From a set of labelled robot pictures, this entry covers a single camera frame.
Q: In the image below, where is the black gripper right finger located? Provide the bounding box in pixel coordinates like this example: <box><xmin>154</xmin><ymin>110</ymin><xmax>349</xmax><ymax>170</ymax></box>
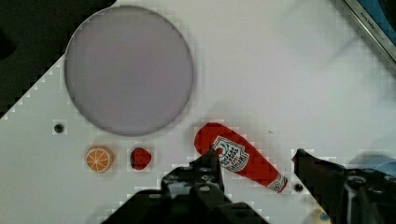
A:
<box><xmin>292</xmin><ymin>148</ymin><xmax>396</xmax><ymax>224</ymax></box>

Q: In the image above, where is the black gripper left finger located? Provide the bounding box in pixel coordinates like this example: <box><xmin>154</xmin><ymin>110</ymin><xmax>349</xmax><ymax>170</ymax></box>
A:
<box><xmin>102</xmin><ymin>150</ymin><xmax>268</xmax><ymax>224</ymax></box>

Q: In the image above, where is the red plush ketchup bottle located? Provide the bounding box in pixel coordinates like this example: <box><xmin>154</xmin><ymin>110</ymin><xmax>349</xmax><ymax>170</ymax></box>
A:
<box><xmin>194</xmin><ymin>122</ymin><xmax>288</xmax><ymax>193</ymax></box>

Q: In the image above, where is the blue bowl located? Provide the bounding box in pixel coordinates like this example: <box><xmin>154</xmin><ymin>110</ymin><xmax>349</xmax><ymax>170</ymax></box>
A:
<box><xmin>350</xmin><ymin>155</ymin><xmax>396</xmax><ymax>176</ymax></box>

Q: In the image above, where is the red strawberry toy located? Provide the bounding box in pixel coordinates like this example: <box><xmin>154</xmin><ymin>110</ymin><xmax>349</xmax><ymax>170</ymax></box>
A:
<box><xmin>130</xmin><ymin>147</ymin><xmax>152</xmax><ymax>170</ymax></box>

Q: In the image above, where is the orange slice toy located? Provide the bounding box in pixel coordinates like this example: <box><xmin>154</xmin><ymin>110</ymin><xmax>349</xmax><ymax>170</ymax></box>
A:
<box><xmin>85</xmin><ymin>146</ymin><xmax>114</xmax><ymax>173</ymax></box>

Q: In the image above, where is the round grey plate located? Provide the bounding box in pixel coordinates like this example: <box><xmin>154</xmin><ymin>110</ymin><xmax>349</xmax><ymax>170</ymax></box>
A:
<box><xmin>64</xmin><ymin>6</ymin><xmax>194</xmax><ymax>136</ymax></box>

